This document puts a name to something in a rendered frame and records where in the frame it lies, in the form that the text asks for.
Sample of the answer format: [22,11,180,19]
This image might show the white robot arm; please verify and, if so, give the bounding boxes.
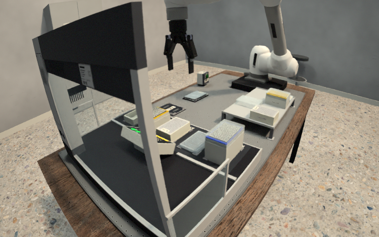
[164,0,299,84]

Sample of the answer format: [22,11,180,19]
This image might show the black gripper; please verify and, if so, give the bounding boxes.
[164,20,197,74]

